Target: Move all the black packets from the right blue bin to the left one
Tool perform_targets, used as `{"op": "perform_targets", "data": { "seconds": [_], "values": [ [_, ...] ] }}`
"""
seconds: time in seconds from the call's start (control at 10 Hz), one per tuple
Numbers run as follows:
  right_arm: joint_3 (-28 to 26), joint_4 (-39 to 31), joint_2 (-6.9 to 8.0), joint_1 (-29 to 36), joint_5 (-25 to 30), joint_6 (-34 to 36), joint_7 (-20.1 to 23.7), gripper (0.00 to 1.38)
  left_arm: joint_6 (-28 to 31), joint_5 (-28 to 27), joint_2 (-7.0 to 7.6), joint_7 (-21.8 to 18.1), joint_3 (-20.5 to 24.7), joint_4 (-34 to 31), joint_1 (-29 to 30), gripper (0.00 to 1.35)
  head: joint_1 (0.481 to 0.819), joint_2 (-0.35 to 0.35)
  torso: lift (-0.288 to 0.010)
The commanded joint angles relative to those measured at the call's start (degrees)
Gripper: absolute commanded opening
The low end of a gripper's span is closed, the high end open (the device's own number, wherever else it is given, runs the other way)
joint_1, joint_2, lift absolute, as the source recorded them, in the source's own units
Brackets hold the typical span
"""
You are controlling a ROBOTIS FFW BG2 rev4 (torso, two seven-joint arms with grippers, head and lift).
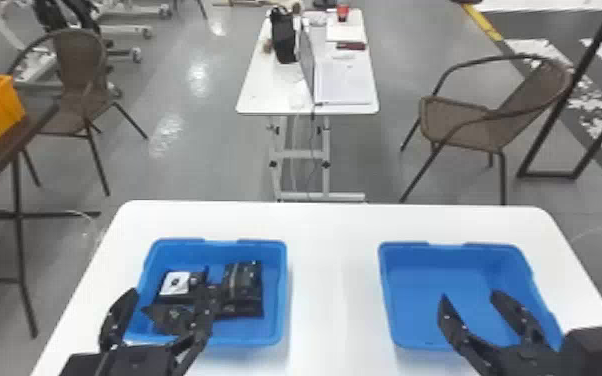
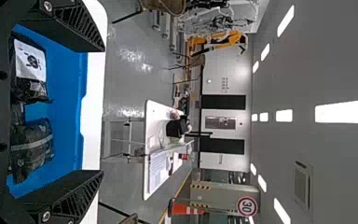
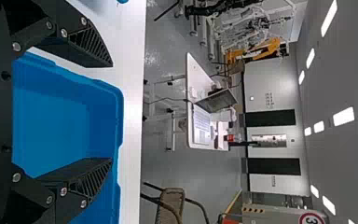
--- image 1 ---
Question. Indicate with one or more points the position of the grey laptop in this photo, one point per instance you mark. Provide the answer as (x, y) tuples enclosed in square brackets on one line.
[(340, 81)]

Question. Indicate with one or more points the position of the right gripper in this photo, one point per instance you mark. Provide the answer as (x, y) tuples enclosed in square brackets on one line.
[(526, 363)]

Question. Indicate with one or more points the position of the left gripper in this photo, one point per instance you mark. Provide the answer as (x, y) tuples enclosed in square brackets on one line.
[(133, 362)]

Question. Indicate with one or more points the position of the black bag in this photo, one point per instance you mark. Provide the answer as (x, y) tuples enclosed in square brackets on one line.
[(283, 36)]

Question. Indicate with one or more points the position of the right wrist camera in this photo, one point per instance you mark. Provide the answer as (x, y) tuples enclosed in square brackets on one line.
[(595, 350)]

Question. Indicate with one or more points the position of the red cup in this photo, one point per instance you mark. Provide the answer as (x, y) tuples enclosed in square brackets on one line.
[(343, 11)]

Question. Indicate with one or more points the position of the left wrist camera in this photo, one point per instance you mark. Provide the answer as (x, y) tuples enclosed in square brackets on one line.
[(78, 366)]

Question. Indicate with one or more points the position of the black part with white label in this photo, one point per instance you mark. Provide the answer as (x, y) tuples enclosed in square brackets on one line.
[(176, 286)]

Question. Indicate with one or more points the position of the brown wicker chair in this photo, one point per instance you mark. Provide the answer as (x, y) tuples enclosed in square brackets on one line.
[(80, 78), (469, 123)]

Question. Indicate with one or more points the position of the blue tray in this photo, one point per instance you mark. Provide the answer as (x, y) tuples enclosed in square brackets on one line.
[(427, 294), (274, 294)]

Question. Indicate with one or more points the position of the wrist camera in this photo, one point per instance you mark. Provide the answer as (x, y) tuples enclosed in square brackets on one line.
[(595, 350), (78, 366)]

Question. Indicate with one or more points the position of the white side table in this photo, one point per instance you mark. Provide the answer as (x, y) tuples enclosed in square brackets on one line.
[(274, 89)]

